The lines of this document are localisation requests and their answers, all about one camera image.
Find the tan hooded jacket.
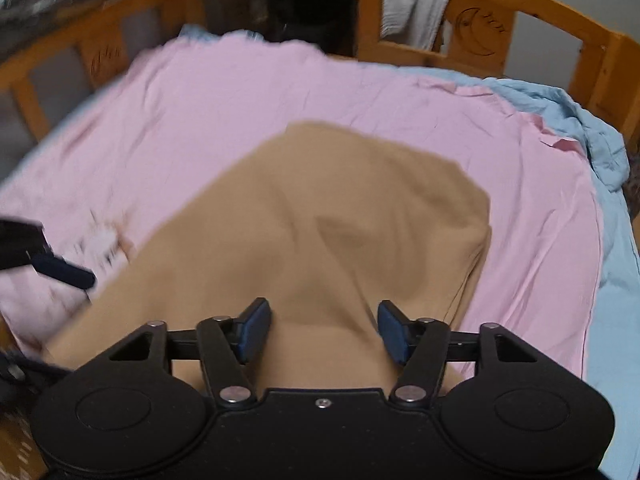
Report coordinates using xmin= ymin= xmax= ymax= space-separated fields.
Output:
xmin=48 ymin=122 xmax=491 ymax=390

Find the pink bed sheet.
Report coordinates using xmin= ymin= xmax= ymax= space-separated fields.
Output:
xmin=1 ymin=34 xmax=603 ymax=388

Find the light blue bed sheet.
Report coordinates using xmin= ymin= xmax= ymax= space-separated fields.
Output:
xmin=167 ymin=27 xmax=639 ymax=479

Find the wooden bed frame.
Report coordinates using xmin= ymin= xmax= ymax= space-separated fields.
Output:
xmin=1 ymin=0 xmax=639 ymax=148

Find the grey white towel on rail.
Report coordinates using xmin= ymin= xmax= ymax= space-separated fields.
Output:
xmin=381 ymin=0 xmax=450 ymax=50

